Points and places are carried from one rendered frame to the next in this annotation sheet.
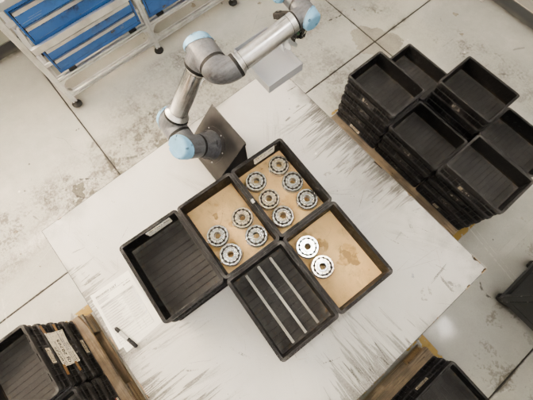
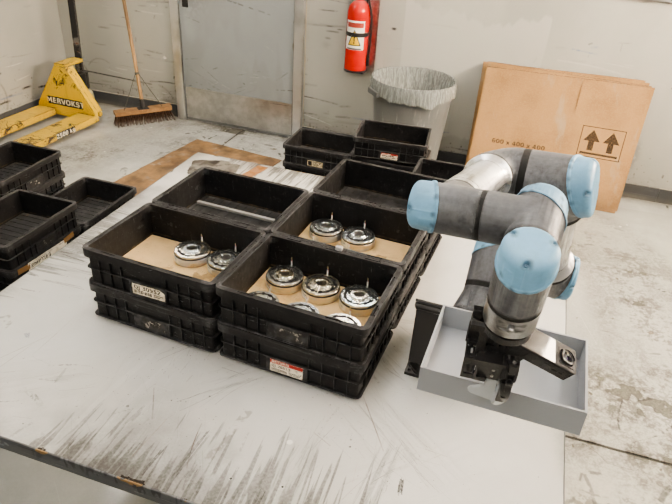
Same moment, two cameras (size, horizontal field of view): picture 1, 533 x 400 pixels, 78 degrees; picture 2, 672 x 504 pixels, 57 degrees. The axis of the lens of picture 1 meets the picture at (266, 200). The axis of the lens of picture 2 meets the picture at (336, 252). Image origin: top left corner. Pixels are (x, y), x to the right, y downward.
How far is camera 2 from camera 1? 1.87 m
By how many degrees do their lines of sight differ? 73
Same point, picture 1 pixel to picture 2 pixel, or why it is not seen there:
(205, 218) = (391, 251)
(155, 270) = (401, 204)
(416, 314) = (19, 298)
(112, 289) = not seen: hidden behind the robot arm
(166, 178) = not seen: hidden behind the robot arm
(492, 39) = not seen: outside the picture
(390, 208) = (84, 409)
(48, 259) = (577, 326)
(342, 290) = (152, 248)
